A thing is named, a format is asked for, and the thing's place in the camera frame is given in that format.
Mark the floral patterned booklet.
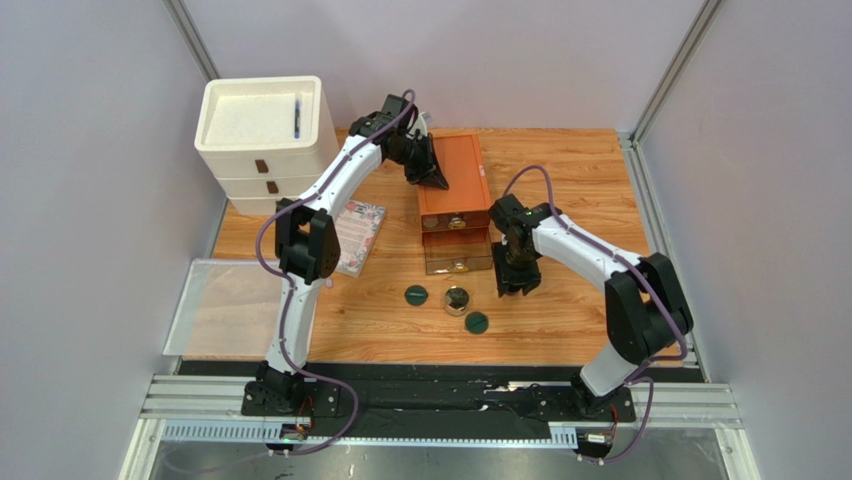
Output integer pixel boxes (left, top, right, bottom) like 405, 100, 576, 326
335, 200, 386, 278

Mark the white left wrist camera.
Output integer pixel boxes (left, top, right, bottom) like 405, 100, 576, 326
410, 111, 433, 137

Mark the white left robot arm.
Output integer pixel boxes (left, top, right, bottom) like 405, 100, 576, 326
241, 89, 449, 416

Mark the blue pen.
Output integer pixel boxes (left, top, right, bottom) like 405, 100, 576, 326
293, 99, 302, 139

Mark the white three-drawer cabinet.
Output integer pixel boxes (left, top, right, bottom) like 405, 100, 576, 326
194, 75, 340, 216

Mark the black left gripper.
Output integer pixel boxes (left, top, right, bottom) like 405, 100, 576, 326
389, 134, 451, 191

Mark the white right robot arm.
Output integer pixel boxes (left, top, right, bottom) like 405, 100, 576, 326
489, 194, 694, 418

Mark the orange drawer box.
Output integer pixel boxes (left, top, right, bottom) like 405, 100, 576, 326
418, 134, 493, 232

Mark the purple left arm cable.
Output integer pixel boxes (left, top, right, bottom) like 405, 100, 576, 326
255, 89, 417, 458

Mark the gold mirrored jar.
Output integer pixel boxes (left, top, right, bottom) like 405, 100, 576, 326
443, 286, 471, 317

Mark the dark green round lid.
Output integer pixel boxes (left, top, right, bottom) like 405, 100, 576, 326
404, 285, 429, 307

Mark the aluminium frame rail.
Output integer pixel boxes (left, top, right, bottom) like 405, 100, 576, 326
141, 375, 743, 448

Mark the clear plastic sheet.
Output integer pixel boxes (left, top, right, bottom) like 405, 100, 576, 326
163, 259, 289, 360

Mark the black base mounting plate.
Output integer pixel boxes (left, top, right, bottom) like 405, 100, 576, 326
240, 380, 641, 424

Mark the clear orange drawer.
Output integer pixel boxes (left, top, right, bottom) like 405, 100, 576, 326
422, 227, 493, 275

